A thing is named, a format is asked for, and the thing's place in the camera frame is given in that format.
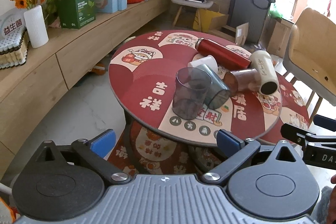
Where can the brown transparent cup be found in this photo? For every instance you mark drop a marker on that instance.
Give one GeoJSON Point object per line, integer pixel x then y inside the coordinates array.
{"type": "Point", "coordinates": [243, 80]}

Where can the small bottles pack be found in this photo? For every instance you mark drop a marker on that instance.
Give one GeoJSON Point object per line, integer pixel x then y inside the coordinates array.
{"type": "Point", "coordinates": [14, 48]}

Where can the white ribbed vase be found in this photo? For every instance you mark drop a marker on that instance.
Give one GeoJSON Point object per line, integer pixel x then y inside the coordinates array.
{"type": "Point", "coordinates": [36, 27]}

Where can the red metal thermos bottle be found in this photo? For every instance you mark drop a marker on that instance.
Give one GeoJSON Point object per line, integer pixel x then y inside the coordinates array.
{"type": "Point", "coordinates": [231, 57]}

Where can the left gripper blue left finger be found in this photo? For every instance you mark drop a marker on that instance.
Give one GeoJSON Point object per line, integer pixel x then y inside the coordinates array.
{"type": "Point", "coordinates": [93, 154]}

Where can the tan armchair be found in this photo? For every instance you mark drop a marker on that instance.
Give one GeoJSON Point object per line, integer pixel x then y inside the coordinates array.
{"type": "Point", "coordinates": [310, 55]}

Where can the yellow paper bag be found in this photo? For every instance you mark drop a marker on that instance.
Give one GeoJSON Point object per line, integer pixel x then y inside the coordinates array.
{"type": "Point", "coordinates": [206, 20]}

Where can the green product box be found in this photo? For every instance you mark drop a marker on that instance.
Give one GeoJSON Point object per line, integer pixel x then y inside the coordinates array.
{"type": "Point", "coordinates": [75, 14]}

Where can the grey shell chair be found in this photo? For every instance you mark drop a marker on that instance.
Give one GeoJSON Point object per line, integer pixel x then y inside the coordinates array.
{"type": "Point", "coordinates": [203, 4]}

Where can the grey black shopping bag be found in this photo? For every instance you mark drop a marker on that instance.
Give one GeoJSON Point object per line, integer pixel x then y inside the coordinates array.
{"type": "Point", "coordinates": [253, 12]}

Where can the cardboard box on floor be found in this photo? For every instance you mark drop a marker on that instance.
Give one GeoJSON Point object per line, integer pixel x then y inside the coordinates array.
{"type": "Point", "coordinates": [236, 35]}

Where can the cream coffee tumbler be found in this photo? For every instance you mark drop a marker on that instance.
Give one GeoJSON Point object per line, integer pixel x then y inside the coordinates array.
{"type": "Point", "coordinates": [262, 62]}

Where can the long wooden sideboard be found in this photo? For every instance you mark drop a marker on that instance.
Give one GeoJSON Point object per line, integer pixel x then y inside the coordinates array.
{"type": "Point", "coordinates": [30, 91]}

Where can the red round cartoon table mat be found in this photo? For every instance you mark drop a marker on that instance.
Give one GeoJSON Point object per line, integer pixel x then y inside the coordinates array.
{"type": "Point", "coordinates": [151, 72]}

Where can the white paper cup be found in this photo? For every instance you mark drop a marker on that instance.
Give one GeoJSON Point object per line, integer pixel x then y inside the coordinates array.
{"type": "Point", "coordinates": [201, 60]}

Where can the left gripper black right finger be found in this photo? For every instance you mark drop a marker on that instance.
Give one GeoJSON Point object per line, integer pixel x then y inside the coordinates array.
{"type": "Point", "coordinates": [239, 154]}

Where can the white probiotic display box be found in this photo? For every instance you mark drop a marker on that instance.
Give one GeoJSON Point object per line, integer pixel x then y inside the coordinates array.
{"type": "Point", "coordinates": [11, 20]}

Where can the grey-blue transparent cup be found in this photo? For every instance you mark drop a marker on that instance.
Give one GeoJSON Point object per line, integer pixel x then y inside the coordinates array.
{"type": "Point", "coordinates": [218, 92]}

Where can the smoky purple transparent cup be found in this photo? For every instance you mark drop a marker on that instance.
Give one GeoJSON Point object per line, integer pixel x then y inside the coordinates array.
{"type": "Point", "coordinates": [191, 87]}

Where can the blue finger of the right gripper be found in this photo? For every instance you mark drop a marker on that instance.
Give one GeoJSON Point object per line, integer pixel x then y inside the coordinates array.
{"type": "Point", "coordinates": [324, 122]}

